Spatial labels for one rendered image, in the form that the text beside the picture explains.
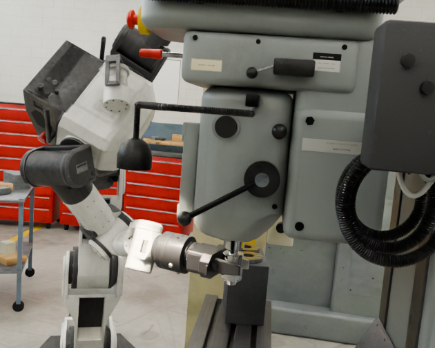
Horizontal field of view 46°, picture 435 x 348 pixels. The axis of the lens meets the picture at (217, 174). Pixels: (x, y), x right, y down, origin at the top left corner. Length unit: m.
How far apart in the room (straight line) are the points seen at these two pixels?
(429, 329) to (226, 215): 0.43
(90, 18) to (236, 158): 9.95
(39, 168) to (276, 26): 0.68
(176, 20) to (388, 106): 0.45
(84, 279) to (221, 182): 0.86
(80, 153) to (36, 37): 9.98
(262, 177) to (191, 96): 9.28
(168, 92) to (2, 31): 3.60
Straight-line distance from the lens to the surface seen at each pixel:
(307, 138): 0.99
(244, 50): 1.00
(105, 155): 1.37
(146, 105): 0.98
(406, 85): 0.77
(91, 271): 1.76
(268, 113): 1.01
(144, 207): 5.91
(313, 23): 1.00
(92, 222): 1.43
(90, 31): 10.85
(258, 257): 1.60
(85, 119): 1.37
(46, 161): 1.32
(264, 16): 1.00
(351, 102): 1.01
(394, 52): 0.76
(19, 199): 3.90
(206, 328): 1.58
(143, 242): 1.23
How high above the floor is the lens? 1.59
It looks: 7 degrees down
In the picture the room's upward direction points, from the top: 4 degrees clockwise
